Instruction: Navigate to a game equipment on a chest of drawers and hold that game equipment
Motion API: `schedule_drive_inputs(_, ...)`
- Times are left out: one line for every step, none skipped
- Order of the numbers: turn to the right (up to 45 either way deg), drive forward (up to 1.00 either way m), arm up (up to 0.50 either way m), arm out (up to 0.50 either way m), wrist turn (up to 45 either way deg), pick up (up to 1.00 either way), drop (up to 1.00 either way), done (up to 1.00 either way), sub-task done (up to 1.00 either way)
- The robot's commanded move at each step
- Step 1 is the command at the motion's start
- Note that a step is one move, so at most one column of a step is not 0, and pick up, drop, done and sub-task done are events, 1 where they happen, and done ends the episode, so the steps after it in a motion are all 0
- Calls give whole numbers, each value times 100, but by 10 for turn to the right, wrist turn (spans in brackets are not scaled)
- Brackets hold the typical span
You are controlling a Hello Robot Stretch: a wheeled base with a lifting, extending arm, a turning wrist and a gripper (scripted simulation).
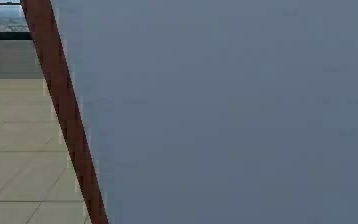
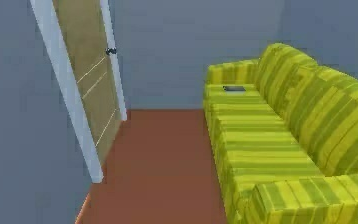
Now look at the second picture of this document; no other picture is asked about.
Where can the black remote control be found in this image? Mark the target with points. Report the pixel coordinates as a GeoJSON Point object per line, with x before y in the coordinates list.
{"type": "Point", "coordinates": [234, 88]}

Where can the tan wooden room door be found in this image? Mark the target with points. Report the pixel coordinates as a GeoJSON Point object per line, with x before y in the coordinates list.
{"type": "Point", "coordinates": [87, 66]}

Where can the yellow green striped sofa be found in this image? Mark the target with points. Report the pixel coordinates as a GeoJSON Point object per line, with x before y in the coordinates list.
{"type": "Point", "coordinates": [287, 140]}

